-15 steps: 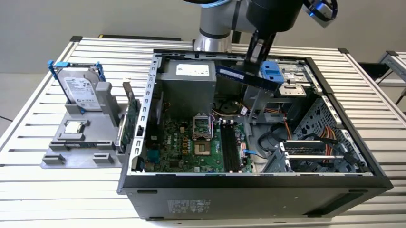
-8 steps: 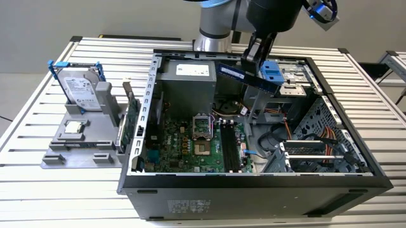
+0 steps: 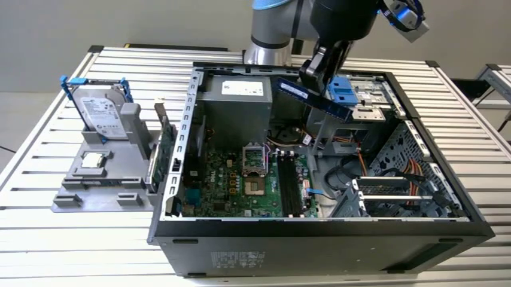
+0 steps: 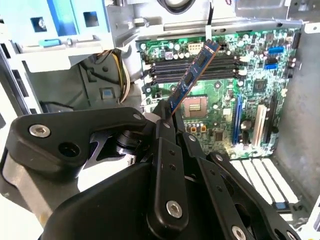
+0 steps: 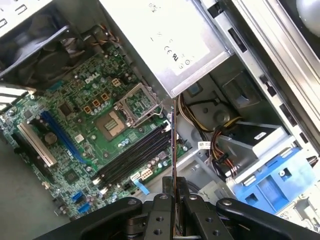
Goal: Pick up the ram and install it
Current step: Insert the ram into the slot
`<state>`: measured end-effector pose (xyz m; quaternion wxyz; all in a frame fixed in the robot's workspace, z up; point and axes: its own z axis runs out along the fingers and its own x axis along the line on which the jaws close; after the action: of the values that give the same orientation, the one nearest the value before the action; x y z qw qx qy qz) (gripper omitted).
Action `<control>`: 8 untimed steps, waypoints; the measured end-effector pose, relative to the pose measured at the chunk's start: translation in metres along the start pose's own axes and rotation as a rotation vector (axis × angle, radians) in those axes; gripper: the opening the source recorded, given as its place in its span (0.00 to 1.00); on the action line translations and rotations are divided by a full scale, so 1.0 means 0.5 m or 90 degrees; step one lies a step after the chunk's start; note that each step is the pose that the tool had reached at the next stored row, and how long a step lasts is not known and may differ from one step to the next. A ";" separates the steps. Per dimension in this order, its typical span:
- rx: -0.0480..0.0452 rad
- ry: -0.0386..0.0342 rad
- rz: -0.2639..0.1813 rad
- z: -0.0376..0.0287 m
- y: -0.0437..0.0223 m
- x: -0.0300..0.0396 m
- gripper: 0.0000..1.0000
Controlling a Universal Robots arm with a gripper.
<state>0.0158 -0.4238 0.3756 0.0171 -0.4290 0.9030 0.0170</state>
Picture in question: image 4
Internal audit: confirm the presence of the blue RAM stick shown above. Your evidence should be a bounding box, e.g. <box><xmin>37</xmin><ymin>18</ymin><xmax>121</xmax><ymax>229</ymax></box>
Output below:
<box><xmin>167</xmin><ymin>39</ymin><xmax>222</xmax><ymax>116</ymax></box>

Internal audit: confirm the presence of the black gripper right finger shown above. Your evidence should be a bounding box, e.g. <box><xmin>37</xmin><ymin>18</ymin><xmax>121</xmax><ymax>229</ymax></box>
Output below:
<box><xmin>172</xmin><ymin>111</ymin><xmax>302</xmax><ymax>240</ymax></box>

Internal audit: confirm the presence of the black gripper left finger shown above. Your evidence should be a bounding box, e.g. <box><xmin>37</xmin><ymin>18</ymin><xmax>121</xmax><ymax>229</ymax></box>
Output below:
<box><xmin>0</xmin><ymin>99</ymin><xmax>190</xmax><ymax>237</ymax></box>

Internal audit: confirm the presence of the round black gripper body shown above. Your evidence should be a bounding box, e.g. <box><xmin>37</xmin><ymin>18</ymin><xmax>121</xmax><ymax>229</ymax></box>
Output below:
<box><xmin>42</xmin><ymin>161</ymin><xmax>226</xmax><ymax>240</ymax></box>

